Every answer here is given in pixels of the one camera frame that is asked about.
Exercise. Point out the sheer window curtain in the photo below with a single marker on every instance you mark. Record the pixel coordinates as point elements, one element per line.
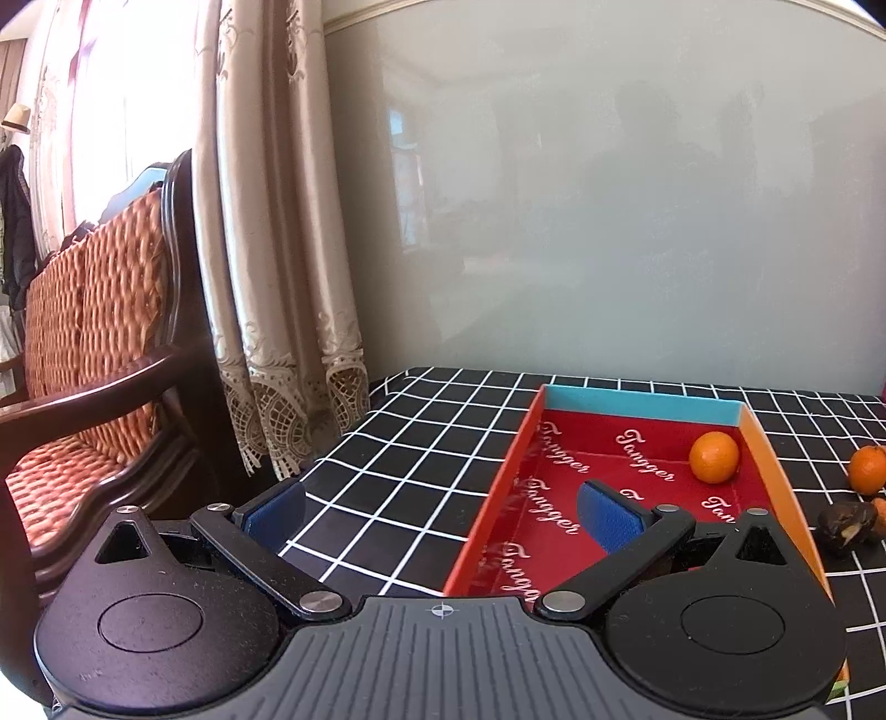
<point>118,90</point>

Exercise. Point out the large dark water chestnut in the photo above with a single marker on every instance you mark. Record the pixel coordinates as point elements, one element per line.
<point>846,526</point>

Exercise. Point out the beige lace-trimmed curtain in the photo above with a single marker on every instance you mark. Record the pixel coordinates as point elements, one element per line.
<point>277,242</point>

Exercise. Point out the black jacket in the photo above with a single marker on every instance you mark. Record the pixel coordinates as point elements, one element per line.
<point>14,221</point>

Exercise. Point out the colourful cardboard box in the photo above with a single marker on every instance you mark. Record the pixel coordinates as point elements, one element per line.
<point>595,450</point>

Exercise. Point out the orange woven sofa cushion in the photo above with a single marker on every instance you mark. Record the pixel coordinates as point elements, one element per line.
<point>97,325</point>

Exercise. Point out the blue sofa top ornament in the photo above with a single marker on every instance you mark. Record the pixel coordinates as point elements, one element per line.
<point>142,181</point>

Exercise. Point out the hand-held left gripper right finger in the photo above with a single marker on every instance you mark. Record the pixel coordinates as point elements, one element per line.
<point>609,516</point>

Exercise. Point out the dark wooden sofa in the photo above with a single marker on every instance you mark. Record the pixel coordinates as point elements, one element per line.
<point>187,311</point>

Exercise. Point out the straw hat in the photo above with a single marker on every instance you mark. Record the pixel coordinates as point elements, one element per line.
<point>17,116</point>

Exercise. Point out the dark cloth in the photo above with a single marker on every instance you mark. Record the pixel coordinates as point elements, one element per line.
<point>77,237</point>

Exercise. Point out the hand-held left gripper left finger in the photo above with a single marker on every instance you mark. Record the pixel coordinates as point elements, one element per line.
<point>277,516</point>

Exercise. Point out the black white checked tablecloth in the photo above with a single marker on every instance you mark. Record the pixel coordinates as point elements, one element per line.
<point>429,443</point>

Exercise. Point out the carrot piece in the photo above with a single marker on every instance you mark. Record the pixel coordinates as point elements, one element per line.
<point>880,518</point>

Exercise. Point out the orange mandarin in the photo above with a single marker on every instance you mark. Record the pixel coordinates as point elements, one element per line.
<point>714,457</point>
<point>869,471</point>

